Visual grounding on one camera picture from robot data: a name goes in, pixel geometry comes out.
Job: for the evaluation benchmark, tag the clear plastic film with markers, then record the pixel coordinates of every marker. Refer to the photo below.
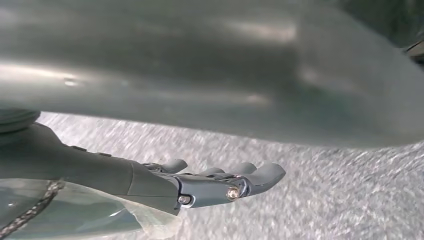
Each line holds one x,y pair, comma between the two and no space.
99,215

